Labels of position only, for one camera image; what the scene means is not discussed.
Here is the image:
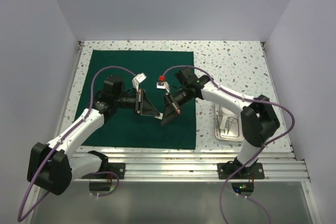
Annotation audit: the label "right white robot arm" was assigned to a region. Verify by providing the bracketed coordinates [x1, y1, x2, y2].
[156, 65, 280, 178]

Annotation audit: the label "right wrist camera red cap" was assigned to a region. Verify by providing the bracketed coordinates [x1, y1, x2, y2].
[156, 75, 170, 92]

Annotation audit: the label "steel surgical scissors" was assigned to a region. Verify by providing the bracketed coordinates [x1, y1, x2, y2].
[215, 111, 222, 135]

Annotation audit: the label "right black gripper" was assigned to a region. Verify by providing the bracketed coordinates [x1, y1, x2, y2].
[162, 86, 192, 126]

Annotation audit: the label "white packet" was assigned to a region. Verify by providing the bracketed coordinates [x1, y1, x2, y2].
[219, 118, 229, 132]
[155, 113, 163, 120]

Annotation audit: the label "stainless steel tray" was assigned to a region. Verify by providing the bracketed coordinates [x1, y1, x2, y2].
[215, 104, 244, 142]

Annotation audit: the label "green surgical cloth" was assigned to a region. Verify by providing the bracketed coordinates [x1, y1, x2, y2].
[75, 50, 196, 150]

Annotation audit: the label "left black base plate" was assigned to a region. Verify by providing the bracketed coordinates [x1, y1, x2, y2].
[81, 163, 126, 179]

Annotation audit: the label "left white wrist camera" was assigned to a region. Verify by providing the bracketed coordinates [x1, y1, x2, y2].
[132, 72, 146, 91]

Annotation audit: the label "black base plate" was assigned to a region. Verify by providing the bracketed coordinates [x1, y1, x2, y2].
[81, 163, 126, 179]
[217, 161, 265, 179]

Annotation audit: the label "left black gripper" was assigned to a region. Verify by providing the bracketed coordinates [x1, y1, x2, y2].
[114, 89, 160, 116]

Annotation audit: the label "steel forceps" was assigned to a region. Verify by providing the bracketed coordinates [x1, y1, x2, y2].
[225, 117, 237, 136]

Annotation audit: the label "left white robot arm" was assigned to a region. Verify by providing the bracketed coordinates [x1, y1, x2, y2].
[27, 73, 160, 195]

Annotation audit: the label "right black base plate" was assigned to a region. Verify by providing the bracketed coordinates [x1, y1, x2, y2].
[217, 161, 265, 179]

